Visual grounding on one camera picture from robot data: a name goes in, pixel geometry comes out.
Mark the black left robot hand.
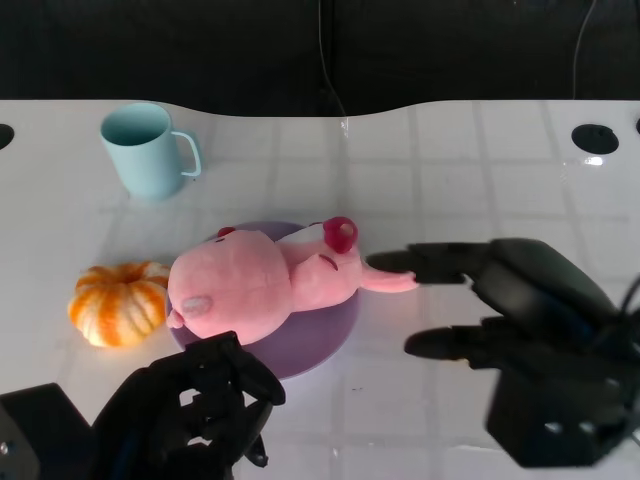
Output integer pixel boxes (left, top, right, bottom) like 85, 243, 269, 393
92, 330, 287, 480

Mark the pink plush doll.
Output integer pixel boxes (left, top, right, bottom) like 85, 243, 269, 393
167, 215, 419, 347

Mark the orange white striped pumpkin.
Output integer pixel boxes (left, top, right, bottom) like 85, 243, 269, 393
67, 260, 173, 348

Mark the light blue mug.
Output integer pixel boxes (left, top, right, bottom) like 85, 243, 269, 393
99, 102, 204, 201

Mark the lavender round plate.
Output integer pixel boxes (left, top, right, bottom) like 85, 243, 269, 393
169, 219, 362, 382

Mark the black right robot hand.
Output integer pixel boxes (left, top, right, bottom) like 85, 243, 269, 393
364, 237, 640, 470

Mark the thin black hanging cable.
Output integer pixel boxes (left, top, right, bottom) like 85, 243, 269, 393
316, 0, 348, 120
571, 0, 599, 100

